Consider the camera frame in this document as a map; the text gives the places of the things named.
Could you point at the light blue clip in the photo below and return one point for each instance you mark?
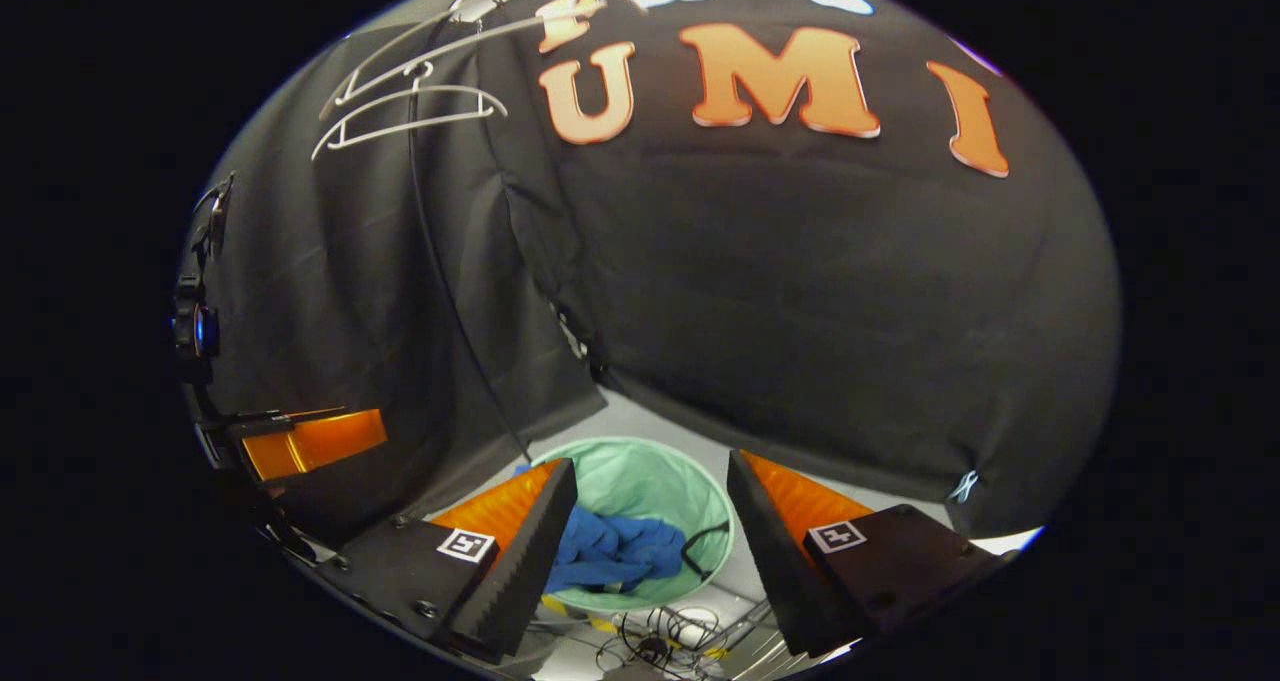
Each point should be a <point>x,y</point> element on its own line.
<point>963,486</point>

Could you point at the green laundry hamper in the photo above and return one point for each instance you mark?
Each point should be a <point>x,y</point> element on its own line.
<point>650,481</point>

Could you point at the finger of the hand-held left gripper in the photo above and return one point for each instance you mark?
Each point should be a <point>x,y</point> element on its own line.
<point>315,443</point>

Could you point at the white clothes hanger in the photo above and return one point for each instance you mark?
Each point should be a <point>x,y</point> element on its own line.
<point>440,88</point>

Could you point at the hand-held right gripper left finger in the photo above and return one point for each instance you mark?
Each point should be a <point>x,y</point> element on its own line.
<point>525,551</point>

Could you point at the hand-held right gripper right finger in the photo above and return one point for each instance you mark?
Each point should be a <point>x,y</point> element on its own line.
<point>775,551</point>

